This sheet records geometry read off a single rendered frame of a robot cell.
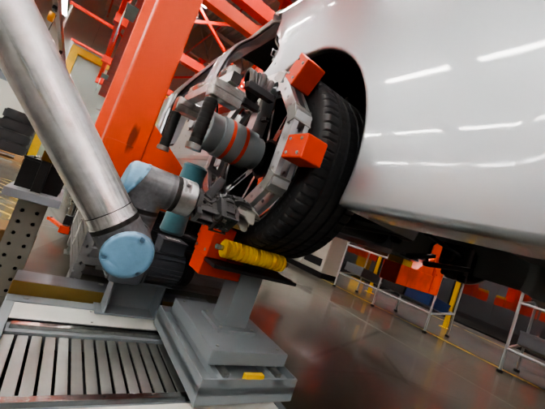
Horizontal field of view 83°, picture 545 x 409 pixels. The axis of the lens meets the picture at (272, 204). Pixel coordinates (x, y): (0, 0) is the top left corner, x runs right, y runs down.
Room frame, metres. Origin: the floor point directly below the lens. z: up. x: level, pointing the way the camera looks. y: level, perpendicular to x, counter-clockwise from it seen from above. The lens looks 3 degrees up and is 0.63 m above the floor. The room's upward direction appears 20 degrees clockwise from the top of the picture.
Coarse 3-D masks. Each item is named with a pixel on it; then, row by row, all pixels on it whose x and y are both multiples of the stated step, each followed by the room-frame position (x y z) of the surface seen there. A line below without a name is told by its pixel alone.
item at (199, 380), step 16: (160, 320) 1.24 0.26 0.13; (176, 320) 1.25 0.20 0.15; (160, 336) 1.19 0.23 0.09; (176, 336) 1.08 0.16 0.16; (176, 352) 1.05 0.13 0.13; (192, 352) 1.05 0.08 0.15; (176, 368) 1.01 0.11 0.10; (192, 368) 0.93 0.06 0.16; (208, 368) 0.96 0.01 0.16; (224, 368) 0.95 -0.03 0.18; (240, 368) 1.06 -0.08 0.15; (256, 368) 1.09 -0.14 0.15; (272, 368) 1.06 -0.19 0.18; (192, 384) 0.91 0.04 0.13; (208, 384) 0.89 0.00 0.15; (224, 384) 0.92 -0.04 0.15; (240, 384) 0.95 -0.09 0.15; (256, 384) 0.98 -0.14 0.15; (272, 384) 1.02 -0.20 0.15; (288, 384) 1.05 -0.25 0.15; (192, 400) 0.88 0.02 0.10; (208, 400) 0.90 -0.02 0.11; (224, 400) 0.93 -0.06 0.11; (240, 400) 0.96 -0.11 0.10; (256, 400) 0.99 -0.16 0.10; (272, 400) 1.03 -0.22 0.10; (288, 400) 1.07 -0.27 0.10
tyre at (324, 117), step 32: (320, 96) 0.92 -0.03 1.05; (320, 128) 0.87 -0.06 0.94; (352, 128) 0.93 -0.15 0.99; (352, 160) 0.91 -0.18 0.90; (288, 192) 0.91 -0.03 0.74; (320, 192) 0.89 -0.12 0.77; (256, 224) 1.00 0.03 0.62; (288, 224) 0.91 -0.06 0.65; (320, 224) 0.95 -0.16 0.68; (288, 256) 1.12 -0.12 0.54
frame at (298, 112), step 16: (288, 96) 0.92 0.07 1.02; (288, 112) 0.88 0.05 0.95; (304, 112) 0.86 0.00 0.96; (288, 128) 0.86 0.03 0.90; (304, 128) 0.87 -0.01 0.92; (208, 160) 1.28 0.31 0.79; (272, 160) 0.87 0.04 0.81; (208, 176) 1.24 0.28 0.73; (272, 176) 0.85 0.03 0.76; (288, 176) 0.87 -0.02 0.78; (256, 192) 0.89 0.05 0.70; (272, 192) 0.88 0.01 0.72; (256, 208) 0.95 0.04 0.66
